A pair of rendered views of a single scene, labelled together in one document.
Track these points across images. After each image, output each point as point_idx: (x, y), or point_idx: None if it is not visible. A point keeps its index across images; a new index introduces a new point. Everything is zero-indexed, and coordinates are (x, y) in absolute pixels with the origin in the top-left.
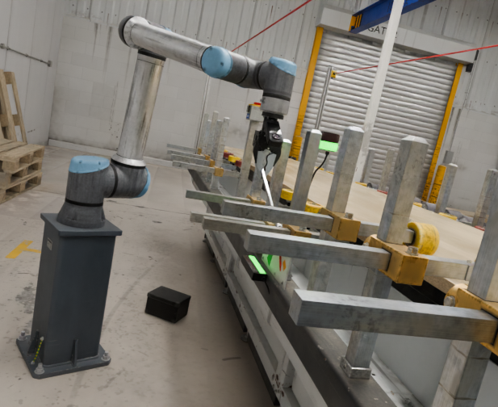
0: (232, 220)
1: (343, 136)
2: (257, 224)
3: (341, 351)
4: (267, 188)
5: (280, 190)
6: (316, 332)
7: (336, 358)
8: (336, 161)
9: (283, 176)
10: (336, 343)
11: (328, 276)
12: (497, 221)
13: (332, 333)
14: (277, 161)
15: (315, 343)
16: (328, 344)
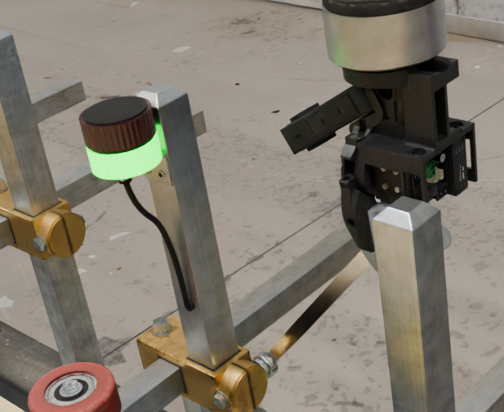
0: (314, 258)
1: (15, 49)
2: (273, 295)
3: (6, 356)
4: (332, 282)
5: (394, 400)
6: (59, 365)
7: (10, 338)
8: (31, 106)
9: (388, 348)
10: (20, 365)
11: (51, 327)
12: None
13: (33, 382)
14: (350, 231)
15: (51, 348)
16: (31, 354)
